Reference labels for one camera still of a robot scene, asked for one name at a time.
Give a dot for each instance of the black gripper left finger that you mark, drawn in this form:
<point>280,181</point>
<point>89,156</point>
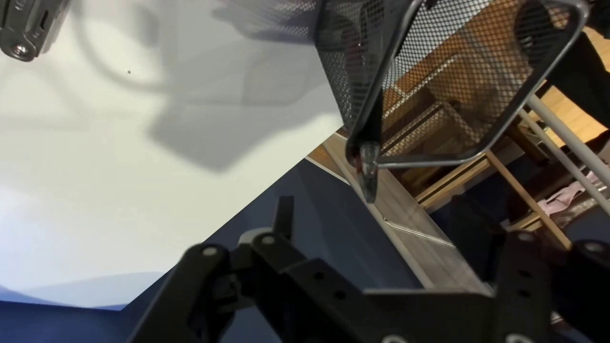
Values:
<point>284,219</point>

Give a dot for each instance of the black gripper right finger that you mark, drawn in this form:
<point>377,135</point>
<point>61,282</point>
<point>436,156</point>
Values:
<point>478,243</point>

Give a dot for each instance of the empty-looking black mesh pen cup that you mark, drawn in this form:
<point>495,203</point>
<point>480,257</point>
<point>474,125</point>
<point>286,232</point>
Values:
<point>457,57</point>

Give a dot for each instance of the wooden ladder shelf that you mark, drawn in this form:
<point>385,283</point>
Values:
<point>507,177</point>

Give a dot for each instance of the white metal rack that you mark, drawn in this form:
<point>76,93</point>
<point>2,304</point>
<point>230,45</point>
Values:
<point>564,142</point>

